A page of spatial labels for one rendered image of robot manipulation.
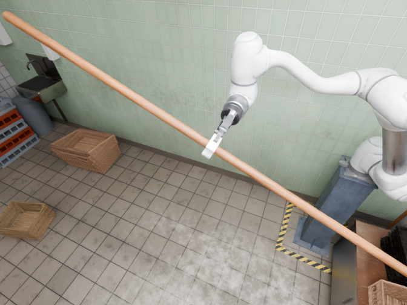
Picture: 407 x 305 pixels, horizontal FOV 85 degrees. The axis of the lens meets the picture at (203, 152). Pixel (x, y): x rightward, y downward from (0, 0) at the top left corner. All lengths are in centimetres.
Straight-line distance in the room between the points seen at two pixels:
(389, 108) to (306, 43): 87
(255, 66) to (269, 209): 196
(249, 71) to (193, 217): 190
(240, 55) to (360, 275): 157
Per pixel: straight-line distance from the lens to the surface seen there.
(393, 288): 183
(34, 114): 410
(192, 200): 260
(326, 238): 236
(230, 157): 71
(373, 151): 161
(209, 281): 225
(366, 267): 195
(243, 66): 85
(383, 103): 108
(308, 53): 179
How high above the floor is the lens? 218
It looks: 45 degrees down
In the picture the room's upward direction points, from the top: 3 degrees counter-clockwise
